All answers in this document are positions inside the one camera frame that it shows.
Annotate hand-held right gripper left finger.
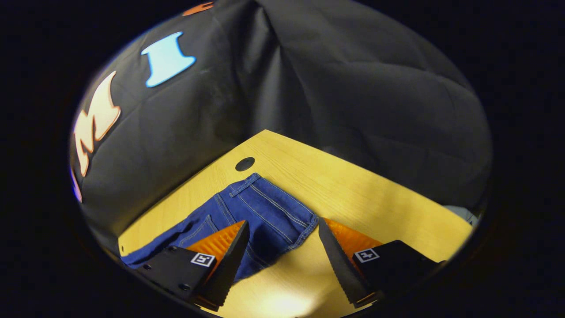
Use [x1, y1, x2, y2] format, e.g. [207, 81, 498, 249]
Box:
[135, 220, 250, 312]

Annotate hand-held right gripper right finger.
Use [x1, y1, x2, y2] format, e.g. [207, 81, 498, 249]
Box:
[318, 217, 446, 309]

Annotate blue denim jeans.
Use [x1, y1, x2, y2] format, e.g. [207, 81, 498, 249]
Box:
[120, 173, 320, 283]

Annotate black backdrop cloth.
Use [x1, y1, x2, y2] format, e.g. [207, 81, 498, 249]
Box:
[68, 0, 493, 248]

